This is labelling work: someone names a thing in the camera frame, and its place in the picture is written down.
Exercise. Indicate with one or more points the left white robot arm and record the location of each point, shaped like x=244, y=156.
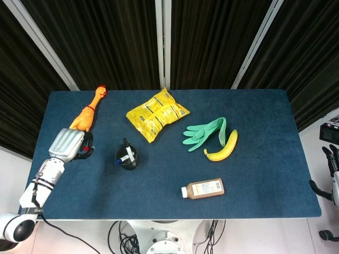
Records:
x=39, y=185

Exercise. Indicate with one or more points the yellow snack bag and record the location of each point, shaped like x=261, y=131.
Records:
x=156, y=116

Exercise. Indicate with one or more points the green rubber glove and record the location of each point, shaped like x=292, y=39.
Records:
x=201, y=133

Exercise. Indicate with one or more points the black caster wheel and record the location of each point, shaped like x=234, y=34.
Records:
x=325, y=235

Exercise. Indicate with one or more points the blue cap marker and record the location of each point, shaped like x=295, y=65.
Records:
x=116, y=161

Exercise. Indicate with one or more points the orange rubber chicken toy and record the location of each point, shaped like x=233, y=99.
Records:
x=84, y=119

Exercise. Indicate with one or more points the brown juice bottle white cap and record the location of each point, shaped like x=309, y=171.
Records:
x=206, y=193

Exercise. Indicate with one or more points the white slanted frame post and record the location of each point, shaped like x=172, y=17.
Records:
x=254, y=47
x=39, y=39

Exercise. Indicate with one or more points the black electronic device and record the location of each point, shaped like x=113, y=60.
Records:
x=328, y=133

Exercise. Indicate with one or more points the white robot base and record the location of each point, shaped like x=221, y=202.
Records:
x=164, y=238

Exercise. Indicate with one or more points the black pleated curtain panel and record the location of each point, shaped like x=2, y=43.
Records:
x=106, y=39
x=206, y=39
x=312, y=53
x=16, y=92

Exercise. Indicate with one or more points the red cap marker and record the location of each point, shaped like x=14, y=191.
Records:
x=86, y=149

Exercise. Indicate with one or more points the yellow banana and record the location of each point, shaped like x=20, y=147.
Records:
x=227, y=148

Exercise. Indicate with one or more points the white upright frame post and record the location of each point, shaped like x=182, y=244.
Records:
x=162, y=39

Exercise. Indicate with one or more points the black pen cup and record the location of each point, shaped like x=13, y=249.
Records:
x=129, y=166

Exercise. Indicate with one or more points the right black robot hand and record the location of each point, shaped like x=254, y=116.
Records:
x=332, y=158

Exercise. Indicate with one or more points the black cap marker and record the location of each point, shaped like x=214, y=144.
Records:
x=129, y=150

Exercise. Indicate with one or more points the blue table cloth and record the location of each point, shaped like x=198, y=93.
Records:
x=159, y=190

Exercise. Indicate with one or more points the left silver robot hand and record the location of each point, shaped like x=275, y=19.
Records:
x=66, y=145

